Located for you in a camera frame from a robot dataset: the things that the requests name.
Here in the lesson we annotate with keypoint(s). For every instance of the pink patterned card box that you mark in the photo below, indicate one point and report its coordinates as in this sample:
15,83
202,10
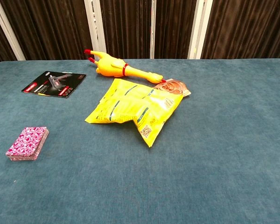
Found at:
28,143

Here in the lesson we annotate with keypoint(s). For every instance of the yellow snack bag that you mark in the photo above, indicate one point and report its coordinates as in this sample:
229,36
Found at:
133,107

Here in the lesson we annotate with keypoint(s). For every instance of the orange brown snack packet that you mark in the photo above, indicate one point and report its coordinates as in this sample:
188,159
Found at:
176,87

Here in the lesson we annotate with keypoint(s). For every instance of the yellow rubber chicken toy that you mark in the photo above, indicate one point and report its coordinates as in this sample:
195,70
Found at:
112,68

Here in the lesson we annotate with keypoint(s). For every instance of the blue velvet table cover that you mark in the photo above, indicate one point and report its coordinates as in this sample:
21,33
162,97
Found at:
200,175

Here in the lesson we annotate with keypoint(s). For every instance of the black glue gun leaflet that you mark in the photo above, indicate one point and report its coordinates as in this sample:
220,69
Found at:
54,84

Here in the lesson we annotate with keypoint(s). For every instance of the thin white frame post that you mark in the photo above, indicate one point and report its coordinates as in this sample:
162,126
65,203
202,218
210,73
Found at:
152,28

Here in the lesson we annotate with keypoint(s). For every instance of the white wide frame post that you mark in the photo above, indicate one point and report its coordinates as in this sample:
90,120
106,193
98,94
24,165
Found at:
199,28
95,28

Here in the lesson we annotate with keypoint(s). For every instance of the white slanted frame post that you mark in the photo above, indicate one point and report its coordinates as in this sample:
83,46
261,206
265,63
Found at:
7,28

